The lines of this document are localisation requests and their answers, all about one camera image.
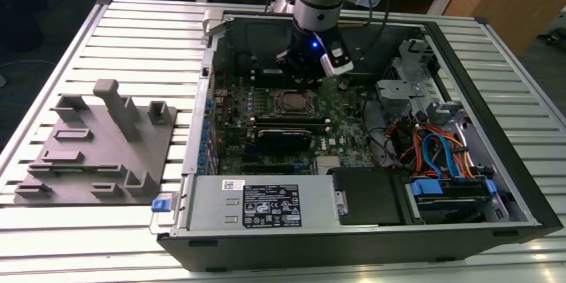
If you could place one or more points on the silver metal drive cage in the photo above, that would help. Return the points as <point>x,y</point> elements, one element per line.
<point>398,94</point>

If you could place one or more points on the black expansion slot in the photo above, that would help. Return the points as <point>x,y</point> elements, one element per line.
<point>265,167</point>

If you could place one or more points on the silver chipset heatsink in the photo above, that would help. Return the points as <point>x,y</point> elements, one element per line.
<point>330,161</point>

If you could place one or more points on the grey parts rack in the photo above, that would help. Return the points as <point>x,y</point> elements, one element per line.
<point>111,163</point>

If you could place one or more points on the blue plastic latch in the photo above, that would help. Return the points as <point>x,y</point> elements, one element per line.
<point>161,206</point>

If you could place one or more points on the hard disk in blue carrier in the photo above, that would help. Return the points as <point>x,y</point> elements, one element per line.
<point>425,187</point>

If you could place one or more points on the black open PC case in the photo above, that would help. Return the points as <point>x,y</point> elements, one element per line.
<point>310,253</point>

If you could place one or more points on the black RAM slot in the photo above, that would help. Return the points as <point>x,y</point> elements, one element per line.
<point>292,128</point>
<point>292,120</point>

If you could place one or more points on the black graphics card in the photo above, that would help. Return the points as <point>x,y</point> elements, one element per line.
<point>284,142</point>

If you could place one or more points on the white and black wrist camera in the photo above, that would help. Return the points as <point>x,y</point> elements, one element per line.
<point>338,68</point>

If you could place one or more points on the black plastic cover box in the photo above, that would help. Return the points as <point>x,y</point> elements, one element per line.
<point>368,197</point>

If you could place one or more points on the chair wheel base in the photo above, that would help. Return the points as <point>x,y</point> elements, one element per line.
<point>559,36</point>

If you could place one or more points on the silver power supply unit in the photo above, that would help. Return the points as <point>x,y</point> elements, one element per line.
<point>207,203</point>

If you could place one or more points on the RAM stick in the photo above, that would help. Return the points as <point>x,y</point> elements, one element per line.
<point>265,71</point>

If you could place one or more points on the green motherboard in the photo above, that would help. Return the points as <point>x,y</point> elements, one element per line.
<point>349,127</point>

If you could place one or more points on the round coin battery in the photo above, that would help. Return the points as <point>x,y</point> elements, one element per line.
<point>345,85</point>

